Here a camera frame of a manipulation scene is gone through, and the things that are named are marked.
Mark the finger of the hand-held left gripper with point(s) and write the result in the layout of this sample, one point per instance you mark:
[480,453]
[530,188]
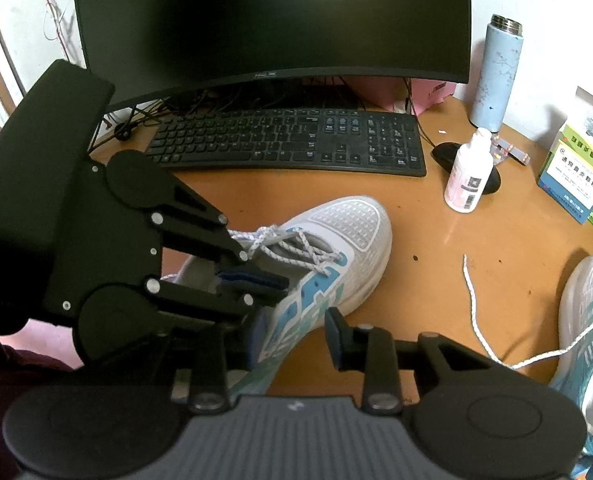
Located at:
[206,235]
[256,286]

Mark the black keyboard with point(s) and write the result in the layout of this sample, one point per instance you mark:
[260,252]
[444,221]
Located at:
[286,140]

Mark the light blue water bottle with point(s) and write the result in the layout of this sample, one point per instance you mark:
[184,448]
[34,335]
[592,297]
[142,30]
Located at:
[496,80]

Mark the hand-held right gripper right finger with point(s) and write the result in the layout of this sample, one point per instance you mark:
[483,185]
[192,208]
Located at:
[335,340]

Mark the black computer mouse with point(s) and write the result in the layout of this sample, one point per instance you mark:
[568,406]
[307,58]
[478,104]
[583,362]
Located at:
[444,152]

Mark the white pink plastic bottle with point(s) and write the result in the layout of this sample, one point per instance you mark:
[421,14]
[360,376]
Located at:
[469,180]

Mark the white blue medicine box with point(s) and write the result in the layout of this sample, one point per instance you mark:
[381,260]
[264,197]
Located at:
[574,182]

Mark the pink box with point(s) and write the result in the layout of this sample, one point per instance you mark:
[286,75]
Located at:
[429,95]

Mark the white blue sneaker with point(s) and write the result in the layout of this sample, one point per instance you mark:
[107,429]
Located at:
[591,360]
[346,230]

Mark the pill blister pack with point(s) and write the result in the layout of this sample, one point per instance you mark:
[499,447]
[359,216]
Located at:
[514,150]

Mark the black curved monitor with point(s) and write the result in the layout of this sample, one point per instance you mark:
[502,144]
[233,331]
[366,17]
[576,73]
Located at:
[266,20]

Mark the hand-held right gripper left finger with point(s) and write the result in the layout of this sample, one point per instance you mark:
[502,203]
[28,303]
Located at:
[259,340]

